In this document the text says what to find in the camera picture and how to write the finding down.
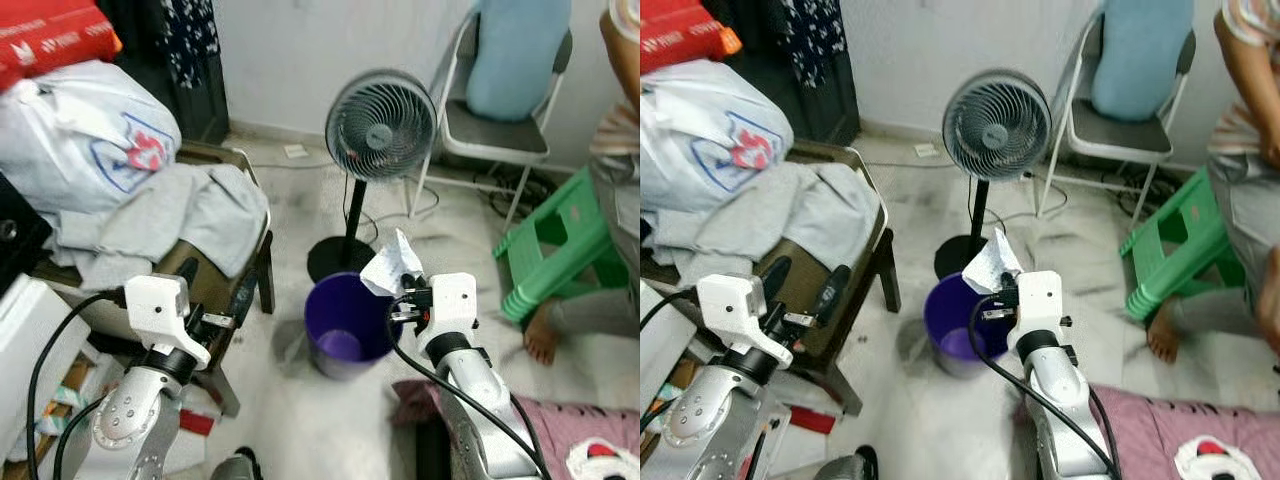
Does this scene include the white paper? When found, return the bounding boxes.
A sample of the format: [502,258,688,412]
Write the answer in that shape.
[360,228,426,298]
[962,228,1026,296]

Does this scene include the brown wooden chair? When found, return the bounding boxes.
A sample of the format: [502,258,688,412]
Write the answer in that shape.
[35,140,276,416]
[645,140,901,416]

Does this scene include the purple waste bin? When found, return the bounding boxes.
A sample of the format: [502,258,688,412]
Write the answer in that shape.
[923,272,1011,379]
[303,272,401,381]

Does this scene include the grey crumpled clothing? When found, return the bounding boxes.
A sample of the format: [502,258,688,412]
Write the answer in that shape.
[650,160,886,289]
[45,163,271,291]

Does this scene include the white box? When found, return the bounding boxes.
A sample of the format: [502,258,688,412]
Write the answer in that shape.
[640,285,701,411]
[0,275,91,461]

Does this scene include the silver left robot leg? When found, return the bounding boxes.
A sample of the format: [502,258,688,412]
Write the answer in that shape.
[210,445,263,480]
[815,445,881,480]

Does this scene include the green plastic stool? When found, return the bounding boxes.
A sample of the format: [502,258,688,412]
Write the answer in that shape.
[1118,165,1246,321]
[493,165,631,323]

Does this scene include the white printed plastic bag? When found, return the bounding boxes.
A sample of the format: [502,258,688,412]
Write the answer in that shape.
[0,60,183,216]
[640,58,796,213]

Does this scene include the person in grey trousers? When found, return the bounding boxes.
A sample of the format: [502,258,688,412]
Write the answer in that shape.
[520,0,641,366]
[1145,0,1280,366]

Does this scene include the grey standing fan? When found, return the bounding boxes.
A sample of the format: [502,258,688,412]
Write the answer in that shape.
[305,68,439,284]
[933,68,1053,281]

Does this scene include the white metal folding chair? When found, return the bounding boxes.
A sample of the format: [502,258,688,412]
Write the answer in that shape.
[1035,0,1198,223]
[408,0,576,231]

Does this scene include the purple Mickey print blanket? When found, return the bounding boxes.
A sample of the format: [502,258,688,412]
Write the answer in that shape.
[1020,385,1280,480]
[395,380,641,480]

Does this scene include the dark floral hanging garment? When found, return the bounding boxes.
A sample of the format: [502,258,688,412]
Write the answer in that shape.
[100,0,231,146]
[730,0,863,146]

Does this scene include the light blue cushion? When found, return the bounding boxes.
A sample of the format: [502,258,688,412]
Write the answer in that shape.
[1090,0,1196,123]
[465,0,571,123]

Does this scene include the red cardboard box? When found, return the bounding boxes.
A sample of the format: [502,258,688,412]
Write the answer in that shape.
[640,0,743,73]
[0,0,123,93]

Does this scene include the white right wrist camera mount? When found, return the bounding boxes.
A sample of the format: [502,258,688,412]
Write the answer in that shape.
[415,272,479,359]
[1008,270,1066,359]

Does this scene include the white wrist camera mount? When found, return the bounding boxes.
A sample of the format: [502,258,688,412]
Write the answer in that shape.
[695,273,769,369]
[1008,270,1066,359]
[123,273,213,371]
[415,272,479,359]

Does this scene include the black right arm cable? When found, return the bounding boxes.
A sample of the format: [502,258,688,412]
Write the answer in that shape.
[385,295,543,480]
[965,295,1121,480]

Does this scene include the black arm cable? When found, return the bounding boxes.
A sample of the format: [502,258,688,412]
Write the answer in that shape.
[385,295,543,480]
[27,290,126,480]
[965,295,1121,480]
[640,288,701,480]

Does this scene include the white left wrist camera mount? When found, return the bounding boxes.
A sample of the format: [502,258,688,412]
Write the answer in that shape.
[123,273,213,371]
[695,273,769,369]

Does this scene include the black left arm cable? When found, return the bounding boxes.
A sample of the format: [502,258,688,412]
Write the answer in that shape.
[27,290,126,480]
[640,288,701,480]

